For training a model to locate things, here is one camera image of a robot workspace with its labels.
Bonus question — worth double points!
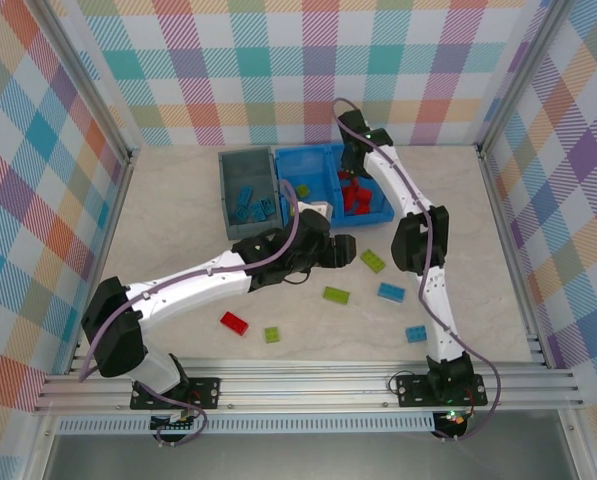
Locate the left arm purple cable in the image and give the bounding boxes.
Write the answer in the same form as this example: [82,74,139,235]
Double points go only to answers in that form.
[79,178,302,448]

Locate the slotted white cable duct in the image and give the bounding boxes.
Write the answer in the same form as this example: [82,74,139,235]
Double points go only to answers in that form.
[57,417,438,436]

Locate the thin black wire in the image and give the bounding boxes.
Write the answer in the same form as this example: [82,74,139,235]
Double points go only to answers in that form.
[388,365,415,394]

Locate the grey plastic bin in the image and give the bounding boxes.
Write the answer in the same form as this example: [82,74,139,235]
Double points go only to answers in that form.
[217,145,285,241]

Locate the aluminium side rail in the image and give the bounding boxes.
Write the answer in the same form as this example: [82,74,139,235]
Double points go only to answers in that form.
[476,143,552,370]
[65,149,138,376]

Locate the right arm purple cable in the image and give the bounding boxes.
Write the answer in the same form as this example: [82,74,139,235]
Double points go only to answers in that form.
[332,97,503,444]

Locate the left aluminium frame post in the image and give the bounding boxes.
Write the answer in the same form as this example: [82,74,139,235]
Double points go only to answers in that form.
[36,0,142,169]

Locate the right aluminium side rail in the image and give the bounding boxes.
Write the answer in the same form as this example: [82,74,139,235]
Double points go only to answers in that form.
[476,143,552,370]

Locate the left aluminium side rail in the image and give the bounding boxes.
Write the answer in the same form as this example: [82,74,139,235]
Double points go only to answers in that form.
[65,149,138,376]

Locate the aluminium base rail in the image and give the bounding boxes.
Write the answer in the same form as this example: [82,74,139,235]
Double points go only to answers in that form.
[31,357,588,415]

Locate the aluminium frame post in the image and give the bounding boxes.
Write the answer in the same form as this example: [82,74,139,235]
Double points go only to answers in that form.
[36,0,142,169]
[475,0,577,159]

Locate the right aluminium frame post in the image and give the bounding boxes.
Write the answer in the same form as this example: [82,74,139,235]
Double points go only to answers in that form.
[475,0,577,159]

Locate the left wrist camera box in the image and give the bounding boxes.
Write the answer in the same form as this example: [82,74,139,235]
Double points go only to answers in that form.
[297,199,334,222]

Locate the blue two-compartment plastic bin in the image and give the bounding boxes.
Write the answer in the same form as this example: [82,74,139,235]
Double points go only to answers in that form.
[275,142,397,229]

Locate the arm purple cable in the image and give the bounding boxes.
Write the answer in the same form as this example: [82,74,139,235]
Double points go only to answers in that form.
[79,178,302,448]
[332,97,503,444]

